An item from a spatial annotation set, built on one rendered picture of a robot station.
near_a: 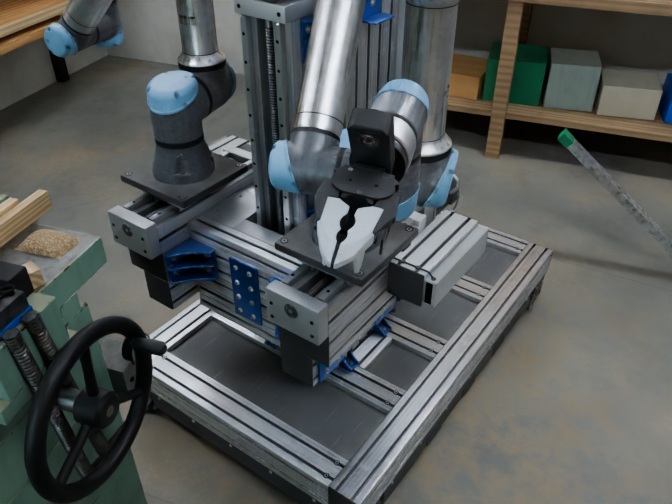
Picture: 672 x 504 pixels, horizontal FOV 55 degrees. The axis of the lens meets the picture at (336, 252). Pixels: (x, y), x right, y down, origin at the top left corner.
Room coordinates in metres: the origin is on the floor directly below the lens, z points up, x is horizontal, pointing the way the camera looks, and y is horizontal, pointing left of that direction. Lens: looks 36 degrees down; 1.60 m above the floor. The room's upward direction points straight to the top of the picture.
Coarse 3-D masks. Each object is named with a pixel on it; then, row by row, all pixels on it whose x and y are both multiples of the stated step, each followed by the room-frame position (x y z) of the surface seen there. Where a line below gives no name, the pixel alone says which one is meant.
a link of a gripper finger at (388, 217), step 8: (376, 200) 0.60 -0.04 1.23; (384, 200) 0.60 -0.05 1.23; (392, 200) 0.60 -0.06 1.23; (400, 200) 0.61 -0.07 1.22; (384, 208) 0.59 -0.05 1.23; (392, 208) 0.59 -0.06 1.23; (384, 216) 0.57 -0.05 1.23; (392, 216) 0.57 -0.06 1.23; (376, 224) 0.56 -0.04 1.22; (384, 224) 0.56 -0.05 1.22; (392, 224) 0.58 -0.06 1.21; (376, 232) 0.55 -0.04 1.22
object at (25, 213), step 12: (36, 192) 1.10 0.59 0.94; (24, 204) 1.06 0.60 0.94; (36, 204) 1.08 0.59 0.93; (48, 204) 1.10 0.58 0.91; (12, 216) 1.02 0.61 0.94; (24, 216) 1.04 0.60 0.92; (36, 216) 1.07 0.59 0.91; (0, 228) 0.98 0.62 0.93; (12, 228) 1.01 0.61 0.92; (24, 228) 1.03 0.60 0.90; (0, 240) 0.98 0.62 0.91
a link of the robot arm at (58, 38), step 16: (80, 0) 1.46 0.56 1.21; (96, 0) 1.45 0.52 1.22; (112, 0) 1.48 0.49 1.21; (64, 16) 1.48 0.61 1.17; (80, 16) 1.46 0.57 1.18; (96, 16) 1.47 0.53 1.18; (48, 32) 1.47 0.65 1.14; (64, 32) 1.47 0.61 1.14; (80, 32) 1.48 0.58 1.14; (96, 32) 1.55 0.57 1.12; (48, 48) 1.48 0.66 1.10; (64, 48) 1.46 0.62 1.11; (80, 48) 1.50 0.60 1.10
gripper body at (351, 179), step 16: (352, 160) 0.71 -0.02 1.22; (400, 160) 0.69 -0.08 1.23; (336, 176) 0.63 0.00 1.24; (352, 176) 0.63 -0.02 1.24; (368, 176) 0.63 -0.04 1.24; (384, 176) 0.64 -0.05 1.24; (400, 176) 0.70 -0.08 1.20; (352, 192) 0.60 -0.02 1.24; (368, 192) 0.61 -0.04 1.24; (384, 192) 0.61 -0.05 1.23; (352, 208) 0.61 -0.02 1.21; (352, 224) 0.61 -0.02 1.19; (384, 240) 0.61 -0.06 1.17
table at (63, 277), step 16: (32, 224) 1.05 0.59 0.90; (16, 240) 0.99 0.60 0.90; (96, 240) 0.99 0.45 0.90; (0, 256) 0.94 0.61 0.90; (16, 256) 0.94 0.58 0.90; (32, 256) 0.94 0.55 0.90; (64, 256) 0.94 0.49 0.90; (80, 256) 0.95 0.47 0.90; (96, 256) 0.98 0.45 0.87; (48, 272) 0.90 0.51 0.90; (64, 272) 0.90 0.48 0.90; (80, 272) 0.94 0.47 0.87; (48, 288) 0.86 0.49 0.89; (64, 288) 0.89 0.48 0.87; (0, 400) 0.63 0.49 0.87; (16, 400) 0.64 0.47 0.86; (0, 416) 0.61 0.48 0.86
